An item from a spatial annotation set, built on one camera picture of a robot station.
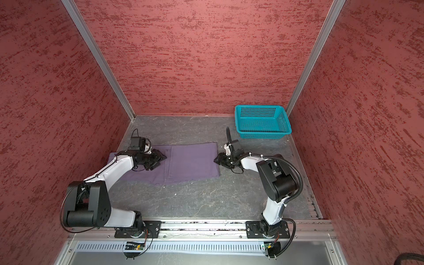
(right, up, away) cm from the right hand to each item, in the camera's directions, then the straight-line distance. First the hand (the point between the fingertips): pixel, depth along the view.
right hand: (216, 164), depth 95 cm
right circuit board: (+25, -33, -23) cm, 47 cm away
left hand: (-29, +2, -6) cm, 30 cm away
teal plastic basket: (+33, +27, +24) cm, 49 cm away
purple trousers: (-20, +2, +2) cm, 20 cm away
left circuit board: (-38, -32, -22) cm, 55 cm away
